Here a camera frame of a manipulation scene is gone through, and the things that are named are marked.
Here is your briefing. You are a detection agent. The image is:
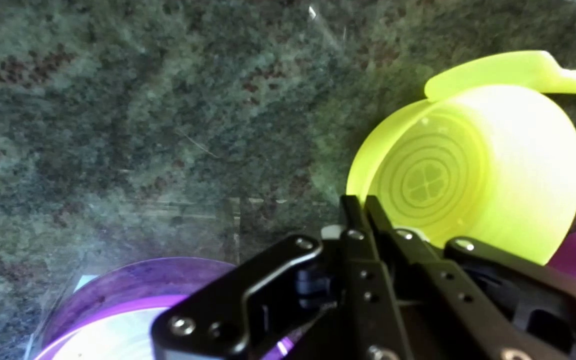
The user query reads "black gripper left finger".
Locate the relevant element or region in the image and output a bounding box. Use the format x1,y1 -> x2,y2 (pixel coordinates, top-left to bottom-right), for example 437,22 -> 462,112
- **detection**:
148,193 -> 415,360

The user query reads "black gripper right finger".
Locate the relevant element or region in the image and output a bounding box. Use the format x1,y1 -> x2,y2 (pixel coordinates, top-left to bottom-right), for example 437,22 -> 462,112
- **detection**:
364,195 -> 576,360

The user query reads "lime green plastic bowl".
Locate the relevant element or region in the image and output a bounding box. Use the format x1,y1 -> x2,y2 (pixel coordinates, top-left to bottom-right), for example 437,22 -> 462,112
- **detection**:
345,82 -> 576,269

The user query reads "purple plastic plate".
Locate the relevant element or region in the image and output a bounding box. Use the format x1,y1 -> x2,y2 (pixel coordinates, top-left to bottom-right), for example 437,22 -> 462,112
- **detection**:
31,256 -> 305,360

